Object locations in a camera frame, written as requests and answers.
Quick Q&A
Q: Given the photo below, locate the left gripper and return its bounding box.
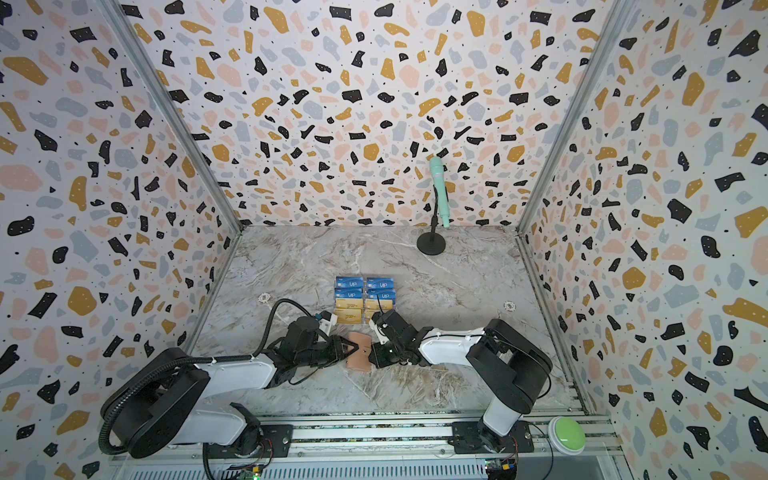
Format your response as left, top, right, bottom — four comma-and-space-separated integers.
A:
299, 334, 363, 368

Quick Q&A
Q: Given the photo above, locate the pink leather card holder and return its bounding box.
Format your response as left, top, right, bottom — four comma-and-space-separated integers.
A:
346, 332, 373, 373

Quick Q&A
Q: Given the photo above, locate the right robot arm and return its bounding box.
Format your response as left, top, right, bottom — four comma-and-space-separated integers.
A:
369, 310, 553, 454

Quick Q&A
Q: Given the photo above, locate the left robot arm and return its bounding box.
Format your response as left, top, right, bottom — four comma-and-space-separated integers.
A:
98, 316, 359, 459

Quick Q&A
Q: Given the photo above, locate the gold VIP card left front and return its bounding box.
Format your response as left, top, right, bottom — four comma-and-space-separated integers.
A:
334, 308, 363, 325

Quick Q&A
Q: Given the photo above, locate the gold vip card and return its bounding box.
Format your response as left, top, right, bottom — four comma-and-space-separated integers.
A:
335, 298, 364, 310
334, 308, 363, 325
364, 299, 395, 311

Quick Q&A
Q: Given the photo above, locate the gold VIP card right upper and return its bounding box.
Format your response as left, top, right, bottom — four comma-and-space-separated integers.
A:
364, 299, 395, 311

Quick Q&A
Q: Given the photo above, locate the gold VIP card left upper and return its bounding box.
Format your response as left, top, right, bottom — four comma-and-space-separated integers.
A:
335, 298, 364, 310

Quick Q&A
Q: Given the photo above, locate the blue card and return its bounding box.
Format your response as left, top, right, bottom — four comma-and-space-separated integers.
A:
366, 277, 394, 290
366, 289, 396, 301
335, 276, 365, 289
334, 288, 364, 299

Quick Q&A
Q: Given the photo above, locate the blue card back right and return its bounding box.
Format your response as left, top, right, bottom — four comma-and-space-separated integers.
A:
366, 277, 394, 290

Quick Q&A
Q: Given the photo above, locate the blue card back left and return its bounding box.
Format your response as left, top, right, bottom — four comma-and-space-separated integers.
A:
335, 276, 365, 289

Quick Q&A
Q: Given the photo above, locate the black microphone stand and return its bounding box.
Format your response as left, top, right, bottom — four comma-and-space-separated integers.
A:
416, 198, 446, 256

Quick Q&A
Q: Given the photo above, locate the mint green microphone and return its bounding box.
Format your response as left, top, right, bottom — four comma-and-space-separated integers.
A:
429, 156, 450, 228

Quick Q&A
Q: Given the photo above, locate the green push button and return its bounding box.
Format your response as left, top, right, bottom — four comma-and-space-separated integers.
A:
547, 416, 586, 456

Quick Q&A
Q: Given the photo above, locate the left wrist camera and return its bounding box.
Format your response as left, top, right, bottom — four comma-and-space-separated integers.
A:
315, 310, 338, 335

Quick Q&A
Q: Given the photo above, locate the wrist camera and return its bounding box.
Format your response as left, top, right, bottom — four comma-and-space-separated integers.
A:
367, 311, 388, 344
315, 310, 338, 335

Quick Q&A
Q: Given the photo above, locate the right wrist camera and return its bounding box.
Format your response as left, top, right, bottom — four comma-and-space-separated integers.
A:
367, 311, 388, 344

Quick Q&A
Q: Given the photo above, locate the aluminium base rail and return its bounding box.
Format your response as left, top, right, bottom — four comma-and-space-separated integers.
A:
107, 410, 634, 480

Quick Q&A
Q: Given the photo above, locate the black corrugated cable conduit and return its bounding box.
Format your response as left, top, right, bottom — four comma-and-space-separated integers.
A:
98, 298, 325, 456

